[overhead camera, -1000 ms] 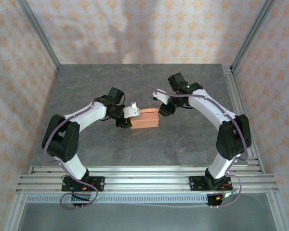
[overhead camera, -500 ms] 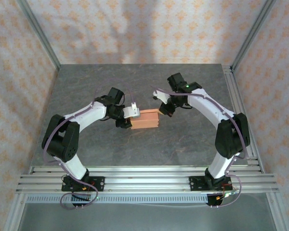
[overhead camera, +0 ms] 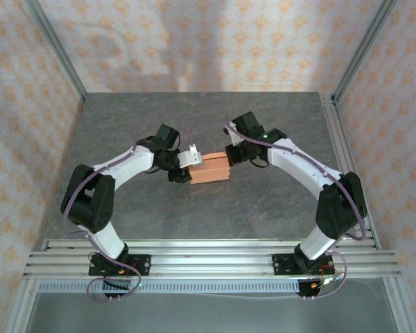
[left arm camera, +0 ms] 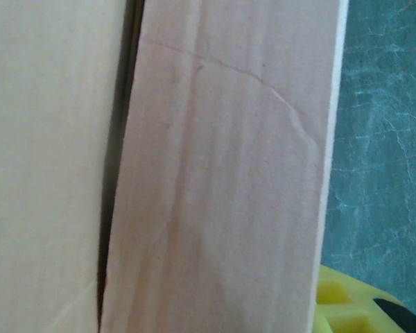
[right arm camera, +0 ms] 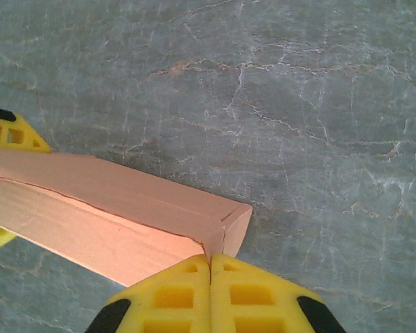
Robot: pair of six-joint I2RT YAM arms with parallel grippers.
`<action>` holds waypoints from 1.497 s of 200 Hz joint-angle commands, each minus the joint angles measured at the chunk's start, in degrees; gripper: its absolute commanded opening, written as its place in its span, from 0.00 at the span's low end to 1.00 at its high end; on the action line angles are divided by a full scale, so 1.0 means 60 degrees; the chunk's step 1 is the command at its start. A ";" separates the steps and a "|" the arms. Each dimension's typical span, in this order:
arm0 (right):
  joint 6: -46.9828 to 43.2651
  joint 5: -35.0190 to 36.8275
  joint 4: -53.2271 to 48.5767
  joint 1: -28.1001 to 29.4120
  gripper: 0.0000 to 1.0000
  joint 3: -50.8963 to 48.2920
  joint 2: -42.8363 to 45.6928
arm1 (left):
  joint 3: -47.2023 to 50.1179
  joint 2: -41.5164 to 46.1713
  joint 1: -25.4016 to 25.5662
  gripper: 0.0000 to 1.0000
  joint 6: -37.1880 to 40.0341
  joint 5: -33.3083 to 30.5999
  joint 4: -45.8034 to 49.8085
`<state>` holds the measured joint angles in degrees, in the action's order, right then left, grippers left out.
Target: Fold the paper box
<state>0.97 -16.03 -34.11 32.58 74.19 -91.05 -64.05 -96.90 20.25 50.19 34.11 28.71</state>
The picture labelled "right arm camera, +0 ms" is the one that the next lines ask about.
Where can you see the orange paper box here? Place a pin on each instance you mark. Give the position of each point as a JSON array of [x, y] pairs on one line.
[[107, 197]]

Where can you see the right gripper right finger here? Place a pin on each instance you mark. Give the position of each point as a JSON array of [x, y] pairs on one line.
[[222, 284]]

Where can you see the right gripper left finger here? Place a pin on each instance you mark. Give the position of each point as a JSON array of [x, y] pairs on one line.
[[201, 284]]

